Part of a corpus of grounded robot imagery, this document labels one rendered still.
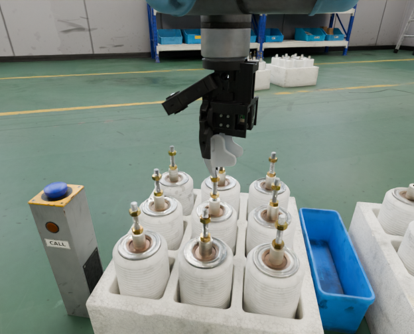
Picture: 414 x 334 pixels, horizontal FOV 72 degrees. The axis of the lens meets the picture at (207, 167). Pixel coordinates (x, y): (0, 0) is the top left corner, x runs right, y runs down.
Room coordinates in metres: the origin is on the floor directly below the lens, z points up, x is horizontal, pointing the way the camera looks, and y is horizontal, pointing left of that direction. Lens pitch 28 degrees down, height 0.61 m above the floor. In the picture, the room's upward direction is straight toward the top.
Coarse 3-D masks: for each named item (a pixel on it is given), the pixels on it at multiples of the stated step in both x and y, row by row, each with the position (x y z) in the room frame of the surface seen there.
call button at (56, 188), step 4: (48, 184) 0.46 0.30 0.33; (52, 184) 0.46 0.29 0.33; (56, 184) 0.46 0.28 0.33; (60, 184) 0.46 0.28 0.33; (64, 184) 0.46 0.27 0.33; (44, 188) 0.44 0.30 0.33; (48, 188) 0.44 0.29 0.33; (52, 188) 0.44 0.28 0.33; (56, 188) 0.44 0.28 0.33; (60, 188) 0.44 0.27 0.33; (64, 188) 0.45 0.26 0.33; (44, 192) 0.43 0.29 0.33; (48, 192) 0.43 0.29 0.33; (52, 192) 0.43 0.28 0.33; (56, 192) 0.43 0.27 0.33; (60, 192) 0.44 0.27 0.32; (64, 192) 0.45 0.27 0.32; (48, 196) 0.44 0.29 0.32; (52, 196) 0.43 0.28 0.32; (56, 196) 0.44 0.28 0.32
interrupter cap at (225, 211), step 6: (204, 204) 0.50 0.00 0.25; (222, 204) 0.50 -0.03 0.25; (228, 204) 0.50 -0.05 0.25; (198, 210) 0.48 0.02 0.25; (222, 210) 0.48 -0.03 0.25; (228, 210) 0.48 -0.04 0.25; (198, 216) 0.46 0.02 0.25; (216, 216) 0.46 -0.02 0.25; (222, 216) 0.46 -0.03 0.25; (228, 216) 0.46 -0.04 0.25; (210, 222) 0.44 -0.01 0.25; (216, 222) 0.44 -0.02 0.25
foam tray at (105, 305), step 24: (240, 216) 0.56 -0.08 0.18; (240, 240) 0.47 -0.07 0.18; (240, 264) 0.40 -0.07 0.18; (96, 288) 0.35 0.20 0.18; (168, 288) 0.35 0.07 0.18; (240, 288) 0.35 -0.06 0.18; (312, 288) 0.35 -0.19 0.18; (96, 312) 0.31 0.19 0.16; (120, 312) 0.31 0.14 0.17; (144, 312) 0.30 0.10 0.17; (168, 312) 0.30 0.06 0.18; (192, 312) 0.30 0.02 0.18; (216, 312) 0.30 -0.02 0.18; (240, 312) 0.30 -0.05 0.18; (312, 312) 0.30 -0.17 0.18
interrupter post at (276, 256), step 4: (272, 248) 0.34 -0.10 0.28; (284, 248) 0.34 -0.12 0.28; (272, 252) 0.34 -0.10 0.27; (276, 252) 0.33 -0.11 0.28; (280, 252) 0.33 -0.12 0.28; (272, 256) 0.34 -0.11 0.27; (276, 256) 0.33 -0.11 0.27; (280, 256) 0.33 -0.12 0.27; (272, 260) 0.34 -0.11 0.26; (276, 260) 0.33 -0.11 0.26; (280, 260) 0.33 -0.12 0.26; (276, 264) 0.33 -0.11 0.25
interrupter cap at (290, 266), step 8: (256, 248) 0.37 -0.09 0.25; (264, 248) 0.37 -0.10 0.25; (288, 248) 0.37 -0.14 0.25; (256, 256) 0.35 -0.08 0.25; (264, 256) 0.35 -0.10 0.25; (288, 256) 0.35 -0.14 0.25; (296, 256) 0.35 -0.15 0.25; (256, 264) 0.33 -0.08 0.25; (264, 264) 0.33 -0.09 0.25; (272, 264) 0.33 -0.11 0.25; (280, 264) 0.33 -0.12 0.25; (288, 264) 0.33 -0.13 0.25; (296, 264) 0.33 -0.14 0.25; (264, 272) 0.32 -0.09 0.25; (272, 272) 0.32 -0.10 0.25; (280, 272) 0.32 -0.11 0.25; (288, 272) 0.32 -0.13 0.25; (296, 272) 0.32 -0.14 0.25
